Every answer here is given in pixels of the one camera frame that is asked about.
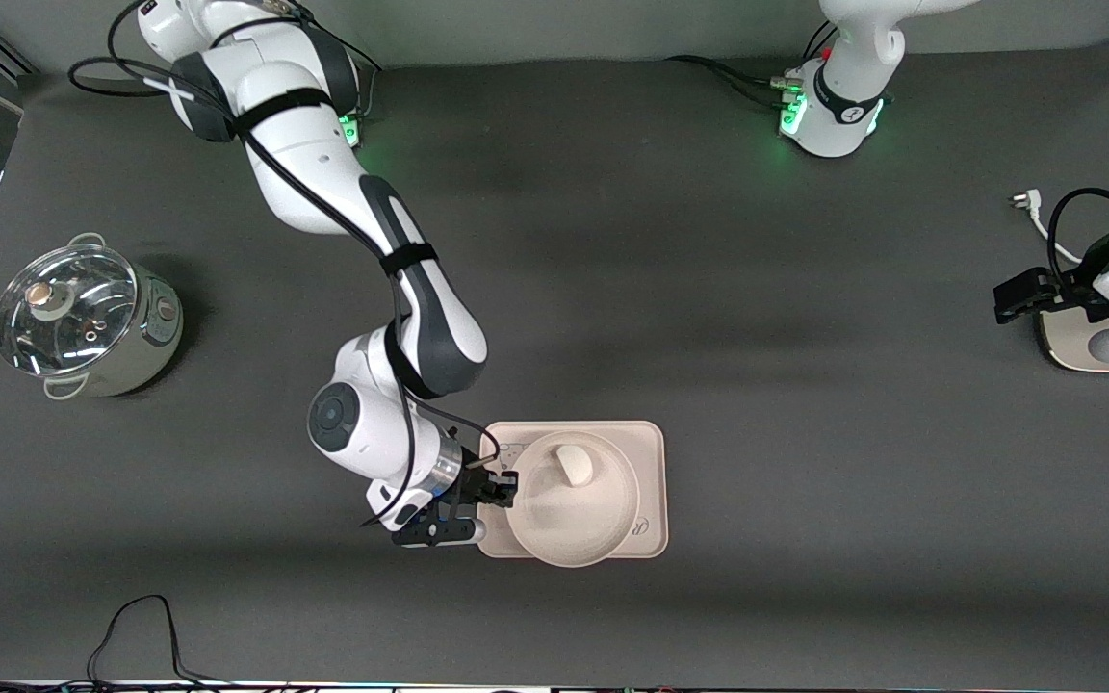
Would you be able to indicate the glass pot lid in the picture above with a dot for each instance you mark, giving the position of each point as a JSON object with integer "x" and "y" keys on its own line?
{"x": 64, "y": 308}

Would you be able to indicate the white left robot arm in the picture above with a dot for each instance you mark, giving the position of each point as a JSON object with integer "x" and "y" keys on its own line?
{"x": 848, "y": 58}

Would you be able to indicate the steel pot with glass lid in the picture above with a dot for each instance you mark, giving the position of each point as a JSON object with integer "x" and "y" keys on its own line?
{"x": 155, "y": 337}

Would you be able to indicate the dark grey table cloth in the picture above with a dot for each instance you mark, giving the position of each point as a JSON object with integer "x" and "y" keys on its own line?
{"x": 323, "y": 597}

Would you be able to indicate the small white bun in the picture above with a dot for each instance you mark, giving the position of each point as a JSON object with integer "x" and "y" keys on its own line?
{"x": 575, "y": 466}

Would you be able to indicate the round beige plate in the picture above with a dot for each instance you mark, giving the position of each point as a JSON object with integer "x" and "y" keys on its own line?
{"x": 574, "y": 520}

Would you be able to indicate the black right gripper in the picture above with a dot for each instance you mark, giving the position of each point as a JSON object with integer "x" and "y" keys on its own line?
{"x": 475, "y": 479}

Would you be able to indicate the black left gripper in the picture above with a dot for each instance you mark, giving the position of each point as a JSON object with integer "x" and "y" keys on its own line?
{"x": 1061, "y": 290}

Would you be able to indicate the beige rectangular rabbit tray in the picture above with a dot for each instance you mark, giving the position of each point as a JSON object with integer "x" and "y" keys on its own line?
{"x": 651, "y": 452}

